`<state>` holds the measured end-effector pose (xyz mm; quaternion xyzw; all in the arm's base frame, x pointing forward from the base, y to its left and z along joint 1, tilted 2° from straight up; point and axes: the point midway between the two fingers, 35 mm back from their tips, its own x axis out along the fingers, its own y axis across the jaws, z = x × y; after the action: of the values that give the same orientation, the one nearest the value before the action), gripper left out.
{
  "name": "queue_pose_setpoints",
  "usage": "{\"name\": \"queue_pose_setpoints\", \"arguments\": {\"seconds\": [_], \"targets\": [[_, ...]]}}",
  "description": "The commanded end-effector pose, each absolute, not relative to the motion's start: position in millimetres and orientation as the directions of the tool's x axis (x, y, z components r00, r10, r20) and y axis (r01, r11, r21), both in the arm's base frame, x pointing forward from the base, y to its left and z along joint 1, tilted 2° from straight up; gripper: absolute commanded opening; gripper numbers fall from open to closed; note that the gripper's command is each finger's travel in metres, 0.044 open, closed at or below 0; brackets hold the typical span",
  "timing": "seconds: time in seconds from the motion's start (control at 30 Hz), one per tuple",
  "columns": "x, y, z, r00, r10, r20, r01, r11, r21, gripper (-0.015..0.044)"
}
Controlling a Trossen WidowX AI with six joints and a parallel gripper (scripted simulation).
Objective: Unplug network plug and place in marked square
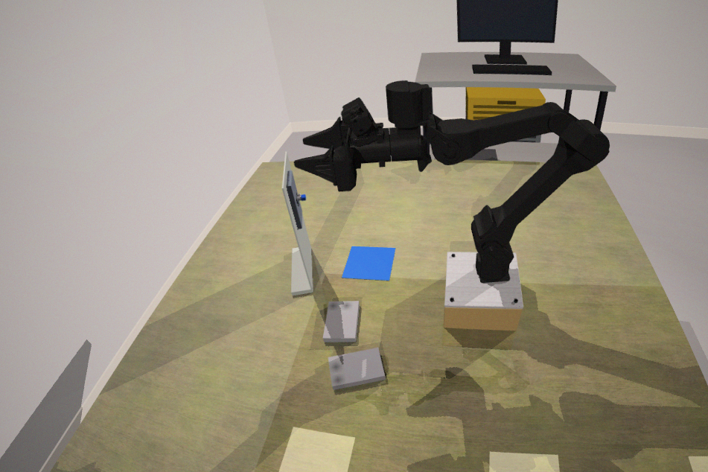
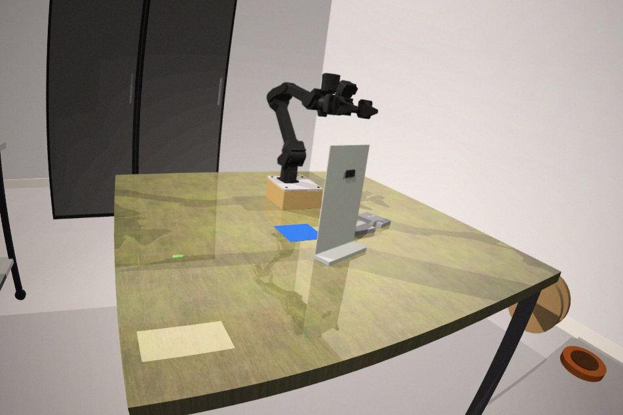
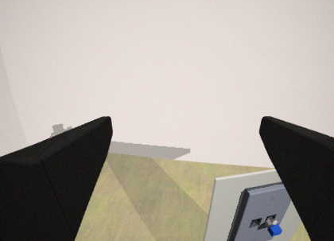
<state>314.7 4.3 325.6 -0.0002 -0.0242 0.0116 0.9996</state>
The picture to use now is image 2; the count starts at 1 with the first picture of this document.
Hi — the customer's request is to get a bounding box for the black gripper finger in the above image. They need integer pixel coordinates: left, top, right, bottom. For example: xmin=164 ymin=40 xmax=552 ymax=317
xmin=333 ymin=96 xmax=359 ymax=115
xmin=362 ymin=100 xmax=378 ymax=118

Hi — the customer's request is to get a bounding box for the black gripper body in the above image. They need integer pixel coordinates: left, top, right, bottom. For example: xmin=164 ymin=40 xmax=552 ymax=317
xmin=322 ymin=94 xmax=366 ymax=118

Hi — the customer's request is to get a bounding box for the blue flat square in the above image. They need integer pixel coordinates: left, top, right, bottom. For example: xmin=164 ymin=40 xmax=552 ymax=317
xmin=274 ymin=224 xmax=318 ymax=242

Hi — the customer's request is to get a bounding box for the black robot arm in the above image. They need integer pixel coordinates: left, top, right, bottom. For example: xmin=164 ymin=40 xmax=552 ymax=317
xmin=267 ymin=73 xmax=358 ymax=183

